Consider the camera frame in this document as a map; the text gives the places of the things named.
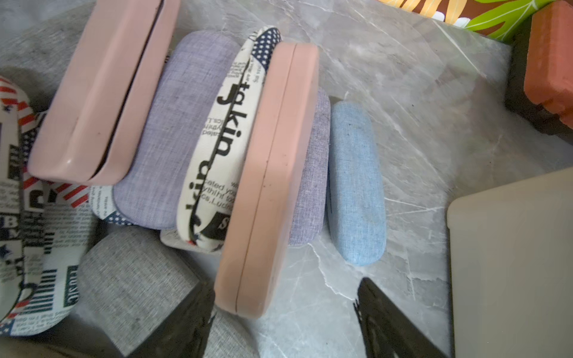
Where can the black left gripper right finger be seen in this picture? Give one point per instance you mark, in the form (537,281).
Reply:
(386,331)

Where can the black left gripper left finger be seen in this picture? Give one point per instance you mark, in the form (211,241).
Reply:
(184,333)

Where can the purple fabric glasses case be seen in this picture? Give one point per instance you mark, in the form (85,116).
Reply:
(310,206)

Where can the flag newspaper glasses case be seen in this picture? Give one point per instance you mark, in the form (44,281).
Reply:
(46,227)

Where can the lilac fabric glasses case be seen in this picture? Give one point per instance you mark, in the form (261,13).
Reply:
(148,195)

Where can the cream plastic storage box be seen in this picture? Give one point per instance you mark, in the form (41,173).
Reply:
(511,262)

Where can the light blue fabric glasses case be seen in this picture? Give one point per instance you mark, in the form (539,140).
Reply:
(355,200)

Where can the grey fabric glasses case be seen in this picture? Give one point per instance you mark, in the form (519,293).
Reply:
(130,282)

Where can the pink glasses case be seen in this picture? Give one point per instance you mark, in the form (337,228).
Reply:
(94,124)
(261,221)

